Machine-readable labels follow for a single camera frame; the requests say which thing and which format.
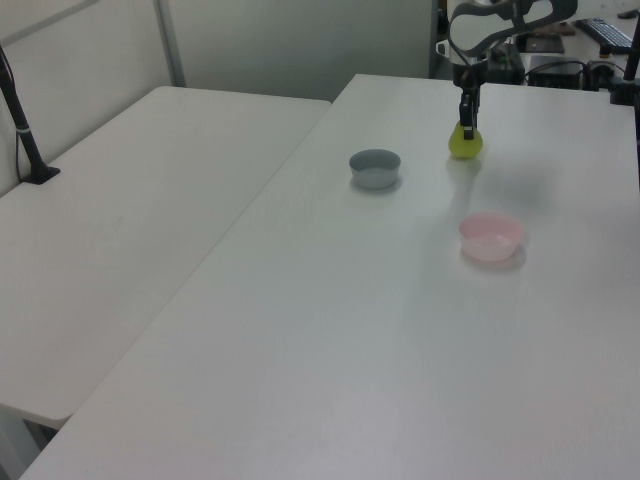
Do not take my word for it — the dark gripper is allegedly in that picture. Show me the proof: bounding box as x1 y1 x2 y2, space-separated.
452 58 488 142

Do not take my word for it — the green pear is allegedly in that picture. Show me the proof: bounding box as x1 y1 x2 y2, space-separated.
447 119 485 162

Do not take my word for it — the grey plastic bowl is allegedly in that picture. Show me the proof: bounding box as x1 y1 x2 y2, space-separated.
348 148 403 190

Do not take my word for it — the pink plastic bowl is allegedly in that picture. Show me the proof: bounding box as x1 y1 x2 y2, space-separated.
458 211 526 263

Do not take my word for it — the black box with green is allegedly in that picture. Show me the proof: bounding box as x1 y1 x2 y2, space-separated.
485 40 526 85

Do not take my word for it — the black electronics box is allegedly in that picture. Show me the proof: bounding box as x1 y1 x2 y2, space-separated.
526 54 587 90

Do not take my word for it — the black flat pad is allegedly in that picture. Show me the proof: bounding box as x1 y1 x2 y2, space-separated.
519 34 567 55

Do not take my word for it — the brown board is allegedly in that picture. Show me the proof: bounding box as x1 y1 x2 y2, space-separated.
532 19 577 38

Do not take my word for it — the black keyboard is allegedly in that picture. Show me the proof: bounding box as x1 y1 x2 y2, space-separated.
573 15 635 50

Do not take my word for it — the black clamp stand pole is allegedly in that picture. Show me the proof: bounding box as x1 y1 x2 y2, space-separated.
606 27 640 107

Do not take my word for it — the grey partition panel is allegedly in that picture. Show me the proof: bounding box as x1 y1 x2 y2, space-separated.
164 0 434 104

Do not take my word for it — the white side table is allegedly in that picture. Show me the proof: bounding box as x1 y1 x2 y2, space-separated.
0 85 333 430

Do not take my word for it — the grey metal partition post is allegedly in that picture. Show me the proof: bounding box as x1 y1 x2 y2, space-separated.
153 0 187 89

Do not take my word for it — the black camera stand pole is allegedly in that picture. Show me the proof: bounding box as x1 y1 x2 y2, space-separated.
0 44 62 187

